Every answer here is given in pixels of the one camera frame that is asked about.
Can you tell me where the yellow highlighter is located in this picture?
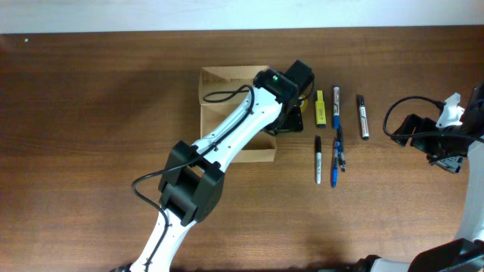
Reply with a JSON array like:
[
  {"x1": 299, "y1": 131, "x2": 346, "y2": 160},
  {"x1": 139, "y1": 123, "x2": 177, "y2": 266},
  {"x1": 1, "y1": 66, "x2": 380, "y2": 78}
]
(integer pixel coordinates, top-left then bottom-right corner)
[{"x1": 315, "y1": 90, "x2": 327, "y2": 128}]

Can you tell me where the black sharpie marker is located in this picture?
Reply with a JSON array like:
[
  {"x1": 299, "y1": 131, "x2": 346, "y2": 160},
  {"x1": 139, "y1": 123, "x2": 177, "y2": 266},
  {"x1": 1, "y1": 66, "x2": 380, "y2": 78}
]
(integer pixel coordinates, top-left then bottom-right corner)
[{"x1": 315, "y1": 135, "x2": 322, "y2": 184}]

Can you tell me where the blue whiteboard marker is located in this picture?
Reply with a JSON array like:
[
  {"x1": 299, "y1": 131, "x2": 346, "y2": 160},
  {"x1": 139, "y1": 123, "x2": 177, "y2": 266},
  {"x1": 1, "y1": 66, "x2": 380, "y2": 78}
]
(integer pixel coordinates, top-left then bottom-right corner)
[{"x1": 333, "y1": 85, "x2": 340, "y2": 130}]

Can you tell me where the brown cardboard box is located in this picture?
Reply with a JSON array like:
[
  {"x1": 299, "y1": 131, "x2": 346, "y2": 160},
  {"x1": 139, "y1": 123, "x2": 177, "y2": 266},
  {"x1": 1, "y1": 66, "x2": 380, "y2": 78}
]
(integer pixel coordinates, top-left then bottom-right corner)
[{"x1": 198, "y1": 66, "x2": 277, "y2": 163}]

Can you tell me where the black whiteboard marker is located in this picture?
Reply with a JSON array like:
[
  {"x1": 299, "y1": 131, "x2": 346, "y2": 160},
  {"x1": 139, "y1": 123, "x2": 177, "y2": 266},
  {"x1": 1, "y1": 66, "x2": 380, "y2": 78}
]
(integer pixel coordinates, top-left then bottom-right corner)
[{"x1": 358, "y1": 95, "x2": 369, "y2": 141}]

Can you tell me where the yellow tape roll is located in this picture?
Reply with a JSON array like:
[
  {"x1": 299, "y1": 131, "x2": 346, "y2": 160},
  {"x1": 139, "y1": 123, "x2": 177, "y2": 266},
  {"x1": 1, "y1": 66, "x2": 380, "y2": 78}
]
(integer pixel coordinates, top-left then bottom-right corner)
[{"x1": 299, "y1": 95, "x2": 308, "y2": 113}]

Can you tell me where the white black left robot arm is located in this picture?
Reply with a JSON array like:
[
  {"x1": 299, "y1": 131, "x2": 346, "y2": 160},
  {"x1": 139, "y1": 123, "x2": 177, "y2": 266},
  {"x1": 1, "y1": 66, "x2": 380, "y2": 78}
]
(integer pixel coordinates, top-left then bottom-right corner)
[{"x1": 118, "y1": 60, "x2": 315, "y2": 271}]

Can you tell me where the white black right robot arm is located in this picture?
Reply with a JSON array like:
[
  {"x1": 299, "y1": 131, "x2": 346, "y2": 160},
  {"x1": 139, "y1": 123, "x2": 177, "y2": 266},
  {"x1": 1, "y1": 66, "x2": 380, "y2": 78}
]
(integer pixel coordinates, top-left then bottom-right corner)
[{"x1": 350, "y1": 84, "x2": 483, "y2": 271}]

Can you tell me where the dark ballpoint pen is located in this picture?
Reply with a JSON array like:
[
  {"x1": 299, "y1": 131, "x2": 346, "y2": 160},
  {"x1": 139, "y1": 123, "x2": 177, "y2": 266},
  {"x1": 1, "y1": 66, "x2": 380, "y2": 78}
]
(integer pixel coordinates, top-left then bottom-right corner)
[{"x1": 337, "y1": 125, "x2": 346, "y2": 172}]

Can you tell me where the blue ballpoint pen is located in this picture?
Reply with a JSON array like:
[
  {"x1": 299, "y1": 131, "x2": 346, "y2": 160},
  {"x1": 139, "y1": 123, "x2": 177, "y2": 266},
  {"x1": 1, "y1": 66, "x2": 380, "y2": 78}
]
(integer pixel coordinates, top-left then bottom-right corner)
[{"x1": 331, "y1": 138, "x2": 340, "y2": 188}]

